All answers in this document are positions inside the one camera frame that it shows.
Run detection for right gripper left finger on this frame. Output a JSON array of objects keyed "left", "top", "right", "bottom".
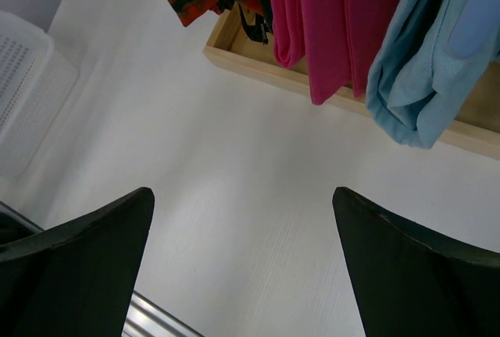
[{"left": 1, "top": 188, "right": 155, "bottom": 336}]

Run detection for wooden clothes rack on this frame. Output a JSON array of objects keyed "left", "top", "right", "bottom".
[{"left": 202, "top": 4, "right": 500, "bottom": 160}]

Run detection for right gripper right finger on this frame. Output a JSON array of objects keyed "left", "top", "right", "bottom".
[{"left": 332, "top": 187, "right": 499, "bottom": 336}]

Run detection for light blue trousers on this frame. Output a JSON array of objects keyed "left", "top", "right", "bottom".
[{"left": 366, "top": 0, "right": 499, "bottom": 149}]

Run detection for magenta trousers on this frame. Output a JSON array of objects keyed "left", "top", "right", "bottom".
[{"left": 270, "top": 0, "right": 400, "bottom": 105}]

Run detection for white plastic basket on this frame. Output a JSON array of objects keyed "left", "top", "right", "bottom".
[{"left": 1, "top": 11, "right": 79, "bottom": 177}]

